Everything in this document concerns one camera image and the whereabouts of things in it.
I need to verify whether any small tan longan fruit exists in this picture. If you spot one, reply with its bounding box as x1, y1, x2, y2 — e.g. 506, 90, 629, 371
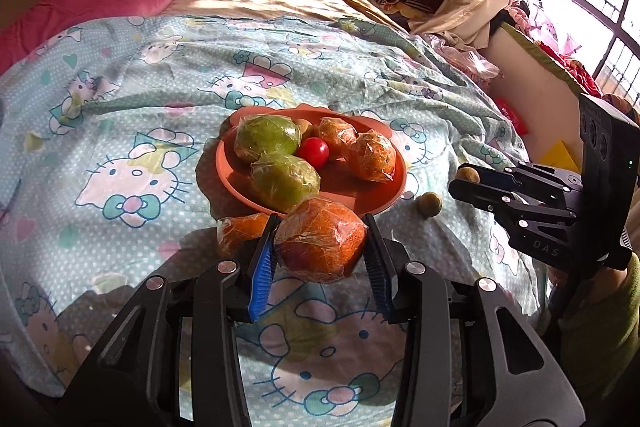
294, 118, 314, 140
416, 191, 442, 219
454, 166, 480, 184

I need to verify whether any large orange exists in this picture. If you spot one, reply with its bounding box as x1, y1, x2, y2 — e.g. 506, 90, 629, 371
217, 212, 269, 259

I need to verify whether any green fruit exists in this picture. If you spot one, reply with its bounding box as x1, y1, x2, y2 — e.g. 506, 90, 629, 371
250, 154, 321, 213
233, 114, 302, 162

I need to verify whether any red tomato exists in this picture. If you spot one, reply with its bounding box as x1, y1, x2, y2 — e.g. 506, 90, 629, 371
295, 136, 330, 170

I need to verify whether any red plastic bag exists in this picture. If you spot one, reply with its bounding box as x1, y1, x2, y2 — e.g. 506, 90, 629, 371
495, 98, 528, 136

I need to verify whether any yellow paper note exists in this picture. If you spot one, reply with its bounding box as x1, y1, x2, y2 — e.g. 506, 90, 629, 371
538, 140, 582, 173

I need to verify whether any orange bear-shaped plate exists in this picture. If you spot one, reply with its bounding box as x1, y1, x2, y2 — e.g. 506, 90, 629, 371
216, 104, 407, 217

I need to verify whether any pink floral cloth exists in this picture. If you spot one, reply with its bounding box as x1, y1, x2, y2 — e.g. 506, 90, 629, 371
423, 35, 500, 84

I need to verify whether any Hello Kitty blue quilt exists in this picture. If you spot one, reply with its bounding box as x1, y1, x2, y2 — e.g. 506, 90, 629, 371
1, 16, 544, 426

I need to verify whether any black camera box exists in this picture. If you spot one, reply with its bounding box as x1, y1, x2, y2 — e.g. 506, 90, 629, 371
578, 94, 639, 257

